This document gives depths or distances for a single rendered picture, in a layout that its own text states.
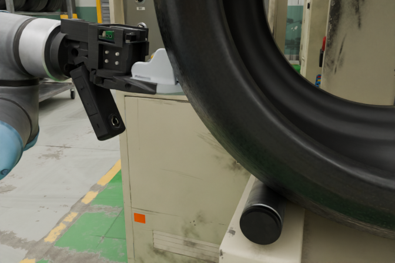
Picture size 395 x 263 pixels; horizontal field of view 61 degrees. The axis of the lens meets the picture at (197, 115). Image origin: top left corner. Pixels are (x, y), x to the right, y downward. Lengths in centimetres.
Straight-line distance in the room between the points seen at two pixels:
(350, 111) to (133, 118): 82
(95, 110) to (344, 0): 47
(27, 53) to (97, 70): 11
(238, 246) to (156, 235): 102
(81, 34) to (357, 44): 47
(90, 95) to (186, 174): 76
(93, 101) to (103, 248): 141
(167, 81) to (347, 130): 31
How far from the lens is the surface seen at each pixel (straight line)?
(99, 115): 50
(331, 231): 56
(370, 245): 56
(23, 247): 200
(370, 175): 33
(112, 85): 45
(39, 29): 53
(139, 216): 139
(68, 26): 51
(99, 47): 47
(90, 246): 189
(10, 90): 59
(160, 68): 44
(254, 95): 31
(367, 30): 68
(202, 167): 117
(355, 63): 68
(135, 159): 128
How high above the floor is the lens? 111
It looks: 16 degrees down
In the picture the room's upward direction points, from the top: straight up
